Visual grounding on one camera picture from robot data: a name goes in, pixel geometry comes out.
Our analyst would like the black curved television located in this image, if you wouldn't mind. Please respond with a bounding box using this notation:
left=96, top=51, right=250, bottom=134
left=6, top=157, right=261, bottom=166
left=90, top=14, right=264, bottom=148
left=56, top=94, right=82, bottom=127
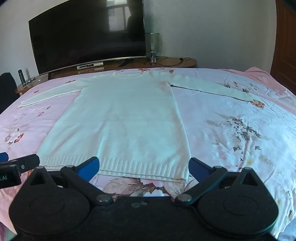
left=28, top=0, right=147, bottom=79

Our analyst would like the brown wooden desk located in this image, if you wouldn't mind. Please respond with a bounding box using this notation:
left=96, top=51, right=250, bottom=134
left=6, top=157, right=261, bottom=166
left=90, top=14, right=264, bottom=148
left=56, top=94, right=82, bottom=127
left=16, top=57, right=197, bottom=94

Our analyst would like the clear glass table lamp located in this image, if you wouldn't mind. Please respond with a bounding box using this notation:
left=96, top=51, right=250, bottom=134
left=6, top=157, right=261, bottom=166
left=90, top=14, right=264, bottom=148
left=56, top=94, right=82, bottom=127
left=145, top=32, right=160, bottom=64

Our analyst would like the pink floral bed sheet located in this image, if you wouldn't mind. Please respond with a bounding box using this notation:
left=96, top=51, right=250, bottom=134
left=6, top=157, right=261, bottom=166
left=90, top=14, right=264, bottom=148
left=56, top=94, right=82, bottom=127
left=0, top=67, right=296, bottom=241

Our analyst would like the black cable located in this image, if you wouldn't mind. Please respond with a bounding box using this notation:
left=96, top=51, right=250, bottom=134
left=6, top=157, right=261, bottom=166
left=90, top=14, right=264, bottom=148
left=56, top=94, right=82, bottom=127
left=143, top=56, right=192, bottom=67

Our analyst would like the black chair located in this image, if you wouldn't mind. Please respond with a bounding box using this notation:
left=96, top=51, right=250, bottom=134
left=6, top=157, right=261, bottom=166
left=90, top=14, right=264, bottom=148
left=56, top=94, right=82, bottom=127
left=0, top=72, right=18, bottom=114

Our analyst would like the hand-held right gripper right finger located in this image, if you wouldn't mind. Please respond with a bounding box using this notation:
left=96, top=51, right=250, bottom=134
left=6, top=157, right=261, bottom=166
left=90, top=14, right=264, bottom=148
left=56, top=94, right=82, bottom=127
left=174, top=158, right=266, bottom=206

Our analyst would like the silver set-top box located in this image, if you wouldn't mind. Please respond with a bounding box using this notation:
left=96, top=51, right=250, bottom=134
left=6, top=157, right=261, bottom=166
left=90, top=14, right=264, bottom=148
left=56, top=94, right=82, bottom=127
left=76, top=62, right=104, bottom=70

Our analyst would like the white knit sweater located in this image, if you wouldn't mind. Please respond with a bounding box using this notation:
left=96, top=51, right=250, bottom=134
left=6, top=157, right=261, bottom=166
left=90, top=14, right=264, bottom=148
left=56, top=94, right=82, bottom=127
left=18, top=71, right=260, bottom=183

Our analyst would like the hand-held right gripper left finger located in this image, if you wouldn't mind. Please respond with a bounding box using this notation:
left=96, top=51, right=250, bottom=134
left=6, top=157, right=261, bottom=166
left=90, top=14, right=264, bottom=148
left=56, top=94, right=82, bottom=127
left=22, top=157, right=114, bottom=205

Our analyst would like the brown wooden door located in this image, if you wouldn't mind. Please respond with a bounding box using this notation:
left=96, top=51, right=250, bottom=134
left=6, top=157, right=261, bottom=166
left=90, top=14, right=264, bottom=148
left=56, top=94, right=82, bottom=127
left=270, top=0, right=296, bottom=96

